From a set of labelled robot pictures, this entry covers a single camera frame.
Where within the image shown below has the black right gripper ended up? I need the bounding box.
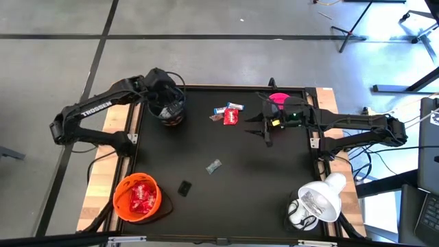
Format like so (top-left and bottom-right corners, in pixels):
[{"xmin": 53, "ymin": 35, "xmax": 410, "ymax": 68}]
[{"xmin": 244, "ymin": 96, "xmax": 313, "ymax": 148}]

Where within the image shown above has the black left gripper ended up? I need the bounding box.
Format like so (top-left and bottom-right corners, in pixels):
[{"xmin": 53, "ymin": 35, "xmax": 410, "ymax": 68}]
[{"xmin": 142, "ymin": 67, "xmax": 188, "ymax": 119}]

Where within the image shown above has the pink plastic bucket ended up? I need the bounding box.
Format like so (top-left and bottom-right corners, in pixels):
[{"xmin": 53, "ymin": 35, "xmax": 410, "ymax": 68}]
[{"xmin": 268, "ymin": 92, "xmax": 292, "ymax": 110}]

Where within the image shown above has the black jack-o'-lantern bucket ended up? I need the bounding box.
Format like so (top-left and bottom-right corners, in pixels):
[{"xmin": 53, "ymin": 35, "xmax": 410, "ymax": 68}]
[{"xmin": 146, "ymin": 85, "xmax": 187, "ymax": 126}]

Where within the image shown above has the small black rounded block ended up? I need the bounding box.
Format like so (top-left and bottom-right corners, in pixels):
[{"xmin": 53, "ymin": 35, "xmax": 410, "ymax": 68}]
[{"xmin": 177, "ymin": 180, "xmax": 193, "ymax": 198}]

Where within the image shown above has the white desk lamp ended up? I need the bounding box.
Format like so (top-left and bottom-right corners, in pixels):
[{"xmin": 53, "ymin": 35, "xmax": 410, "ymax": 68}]
[{"xmin": 286, "ymin": 172, "xmax": 347, "ymax": 231}]

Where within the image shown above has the orange plastic bucket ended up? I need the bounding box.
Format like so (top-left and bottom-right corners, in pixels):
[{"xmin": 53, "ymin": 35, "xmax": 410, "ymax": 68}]
[{"xmin": 112, "ymin": 171, "xmax": 172, "ymax": 222}]

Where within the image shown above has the black tripod stand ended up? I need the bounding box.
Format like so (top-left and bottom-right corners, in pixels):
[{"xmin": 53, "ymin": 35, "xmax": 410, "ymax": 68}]
[{"xmin": 331, "ymin": 0, "xmax": 375, "ymax": 54}]

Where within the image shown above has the silver metal plate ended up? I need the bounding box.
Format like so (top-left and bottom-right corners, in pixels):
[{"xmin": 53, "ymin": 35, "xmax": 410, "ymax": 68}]
[
  {"xmin": 297, "ymin": 239, "xmax": 339, "ymax": 247},
  {"xmin": 106, "ymin": 235, "xmax": 147, "ymax": 245}
]

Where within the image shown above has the black desk crossbeam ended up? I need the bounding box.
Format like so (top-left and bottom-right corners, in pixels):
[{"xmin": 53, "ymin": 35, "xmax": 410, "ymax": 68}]
[{"xmin": 355, "ymin": 169, "xmax": 419, "ymax": 198}]

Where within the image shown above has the black desk leg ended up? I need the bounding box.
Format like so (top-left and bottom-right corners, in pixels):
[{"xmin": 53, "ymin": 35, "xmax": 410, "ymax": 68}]
[{"xmin": 372, "ymin": 67, "xmax": 439, "ymax": 94}]

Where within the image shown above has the grey furniture foot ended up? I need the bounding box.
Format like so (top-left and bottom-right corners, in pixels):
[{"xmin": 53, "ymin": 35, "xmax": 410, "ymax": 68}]
[{"xmin": 0, "ymin": 145, "xmax": 27, "ymax": 161}]

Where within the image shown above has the grey closed laptop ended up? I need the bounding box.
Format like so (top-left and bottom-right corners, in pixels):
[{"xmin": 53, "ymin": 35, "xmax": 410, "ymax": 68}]
[{"xmin": 417, "ymin": 97, "xmax": 439, "ymax": 196}]

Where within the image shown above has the office chair base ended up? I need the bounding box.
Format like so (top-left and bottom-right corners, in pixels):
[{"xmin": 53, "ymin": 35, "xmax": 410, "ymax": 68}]
[{"xmin": 399, "ymin": 9, "xmax": 439, "ymax": 64}]

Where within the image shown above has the black overhead rig beam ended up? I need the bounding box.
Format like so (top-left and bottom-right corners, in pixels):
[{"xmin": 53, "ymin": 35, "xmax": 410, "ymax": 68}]
[{"xmin": 0, "ymin": 230, "xmax": 439, "ymax": 247}]

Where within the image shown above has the open laptop with keyboard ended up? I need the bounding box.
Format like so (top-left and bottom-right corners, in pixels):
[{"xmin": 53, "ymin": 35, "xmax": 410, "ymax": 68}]
[{"xmin": 397, "ymin": 184, "xmax": 439, "ymax": 247}]

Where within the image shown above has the black cable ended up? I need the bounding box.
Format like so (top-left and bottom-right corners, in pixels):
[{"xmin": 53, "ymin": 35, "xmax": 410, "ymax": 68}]
[
  {"xmin": 351, "ymin": 143, "xmax": 374, "ymax": 183},
  {"xmin": 359, "ymin": 145, "xmax": 439, "ymax": 155},
  {"xmin": 86, "ymin": 152, "xmax": 116, "ymax": 186}
]

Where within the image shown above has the white cable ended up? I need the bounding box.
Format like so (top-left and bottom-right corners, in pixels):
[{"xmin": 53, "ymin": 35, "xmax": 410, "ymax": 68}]
[{"xmin": 349, "ymin": 106, "xmax": 439, "ymax": 155}]

